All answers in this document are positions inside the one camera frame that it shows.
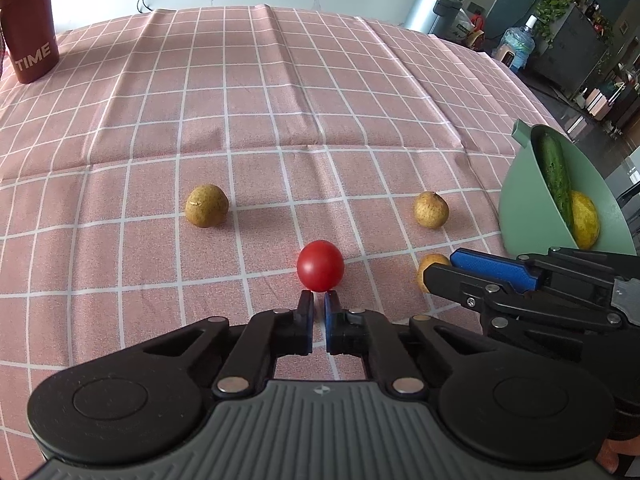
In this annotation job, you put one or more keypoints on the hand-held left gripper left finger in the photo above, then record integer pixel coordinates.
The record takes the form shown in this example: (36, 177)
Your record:
(309, 320)

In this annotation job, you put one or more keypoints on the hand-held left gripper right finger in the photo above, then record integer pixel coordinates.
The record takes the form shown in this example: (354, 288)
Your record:
(328, 320)

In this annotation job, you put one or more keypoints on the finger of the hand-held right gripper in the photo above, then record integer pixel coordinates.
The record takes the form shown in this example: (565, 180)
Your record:
(450, 282)
(495, 267)

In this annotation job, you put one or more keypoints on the red cherry tomato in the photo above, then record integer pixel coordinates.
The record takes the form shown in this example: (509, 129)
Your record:
(320, 265)

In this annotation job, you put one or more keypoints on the green plastic colander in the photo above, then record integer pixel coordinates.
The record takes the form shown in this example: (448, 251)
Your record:
(520, 200)

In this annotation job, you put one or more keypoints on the green cucumber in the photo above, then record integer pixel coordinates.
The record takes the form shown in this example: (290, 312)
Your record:
(555, 175)

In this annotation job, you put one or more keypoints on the person's right forearm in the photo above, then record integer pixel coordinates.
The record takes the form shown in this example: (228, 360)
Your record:
(620, 460)

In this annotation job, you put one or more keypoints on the small pink stand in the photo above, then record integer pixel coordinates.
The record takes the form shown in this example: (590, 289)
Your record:
(506, 56)

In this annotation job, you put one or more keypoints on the pink checkered tablecloth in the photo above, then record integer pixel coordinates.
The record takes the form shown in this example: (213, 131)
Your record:
(250, 110)

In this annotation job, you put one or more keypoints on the blue water jug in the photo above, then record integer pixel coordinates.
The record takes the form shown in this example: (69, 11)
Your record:
(519, 45)

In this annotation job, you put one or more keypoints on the dark cabinet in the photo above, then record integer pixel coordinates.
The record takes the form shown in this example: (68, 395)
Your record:
(570, 55)

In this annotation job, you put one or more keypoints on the red bag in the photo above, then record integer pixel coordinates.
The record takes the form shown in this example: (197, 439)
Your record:
(477, 30)

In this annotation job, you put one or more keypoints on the white plastic bag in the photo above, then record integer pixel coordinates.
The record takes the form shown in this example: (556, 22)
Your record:
(459, 27)

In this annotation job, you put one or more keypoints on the grey pedal trash bin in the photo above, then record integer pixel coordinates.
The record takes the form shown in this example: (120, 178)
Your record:
(430, 7)

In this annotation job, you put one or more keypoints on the dark red tumbler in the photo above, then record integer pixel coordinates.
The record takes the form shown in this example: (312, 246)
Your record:
(30, 30)

